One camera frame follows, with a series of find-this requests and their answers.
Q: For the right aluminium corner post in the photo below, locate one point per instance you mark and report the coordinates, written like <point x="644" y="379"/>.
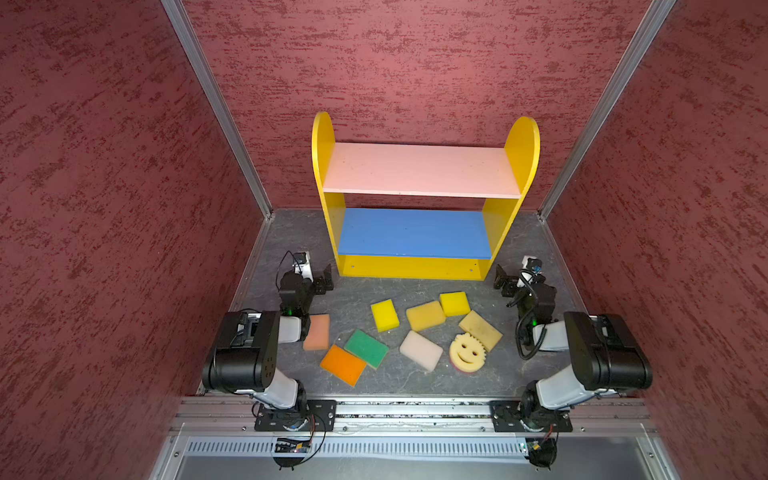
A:
<point x="647" y="30"/>

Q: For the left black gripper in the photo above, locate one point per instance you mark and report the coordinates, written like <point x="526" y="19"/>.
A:
<point x="320" y="283"/>

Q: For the bright yellow sponge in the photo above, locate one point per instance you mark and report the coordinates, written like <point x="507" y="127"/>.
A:
<point x="454" y="304"/>
<point x="385" y="316"/>

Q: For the aluminium corner post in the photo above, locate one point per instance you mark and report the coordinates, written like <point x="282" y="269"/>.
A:
<point x="647" y="30"/>
<point x="190" y="43"/>

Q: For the salmon pink sponge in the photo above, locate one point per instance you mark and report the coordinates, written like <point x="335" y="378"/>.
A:
<point x="318" y="337"/>

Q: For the dark yellow sponge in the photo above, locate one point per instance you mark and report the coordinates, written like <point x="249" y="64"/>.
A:
<point x="425" y="316"/>

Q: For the right circuit board with wires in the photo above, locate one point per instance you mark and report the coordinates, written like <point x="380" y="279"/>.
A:
<point x="542" y="452"/>

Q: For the tan yellow sponge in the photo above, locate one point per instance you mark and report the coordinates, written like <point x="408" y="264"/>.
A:
<point x="482" y="330"/>

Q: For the circuit board with wires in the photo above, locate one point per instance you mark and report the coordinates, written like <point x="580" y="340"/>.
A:
<point x="542" y="452"/>
<point x="290" y="453"/>

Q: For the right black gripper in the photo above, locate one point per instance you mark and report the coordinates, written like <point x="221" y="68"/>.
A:
<point x="509" y="282"/>

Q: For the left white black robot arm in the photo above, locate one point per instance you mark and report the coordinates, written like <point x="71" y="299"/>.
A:
<point x="243" y="358"/>

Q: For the orange sponge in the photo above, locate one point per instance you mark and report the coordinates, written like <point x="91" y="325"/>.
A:
<point x="343" y="365"/>

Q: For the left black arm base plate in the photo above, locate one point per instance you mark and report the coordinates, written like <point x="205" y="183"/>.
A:
<point x="295" y="420"/>

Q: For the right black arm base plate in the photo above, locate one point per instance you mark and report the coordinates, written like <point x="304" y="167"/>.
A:
<point x="516" y="416"/>

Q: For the left aluminium corner post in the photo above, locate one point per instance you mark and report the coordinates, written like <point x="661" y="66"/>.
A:
<point x="190" y="43"/>

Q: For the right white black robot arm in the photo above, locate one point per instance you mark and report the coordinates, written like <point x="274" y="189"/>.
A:
<point x="604" y="356"/>

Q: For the left circuit board with wires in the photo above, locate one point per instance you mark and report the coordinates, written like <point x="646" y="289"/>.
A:
<point x="290" y="453"/>

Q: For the yellow shelf pink blue boards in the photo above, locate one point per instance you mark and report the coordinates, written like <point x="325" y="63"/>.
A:
<point x="416" y="243"/>

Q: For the green yellow sponge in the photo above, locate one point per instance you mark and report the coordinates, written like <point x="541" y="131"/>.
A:
<point x="366" y="348"/>

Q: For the pale pink sponge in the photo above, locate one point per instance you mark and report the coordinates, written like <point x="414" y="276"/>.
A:
<point x="421" y="351"/>

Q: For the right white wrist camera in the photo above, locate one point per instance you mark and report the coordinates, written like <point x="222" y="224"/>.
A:
<point x="532" y="264"/>

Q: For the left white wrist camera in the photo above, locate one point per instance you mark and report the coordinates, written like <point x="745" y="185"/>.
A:
<point x="302" y="265"/>

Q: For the smiley face sponge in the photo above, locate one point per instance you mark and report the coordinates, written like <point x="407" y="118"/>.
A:
<point x="467" y="354"/>

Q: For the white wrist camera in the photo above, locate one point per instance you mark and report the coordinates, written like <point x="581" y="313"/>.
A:
<point x="532" y="264"/>
<point x="302" y="265"/>

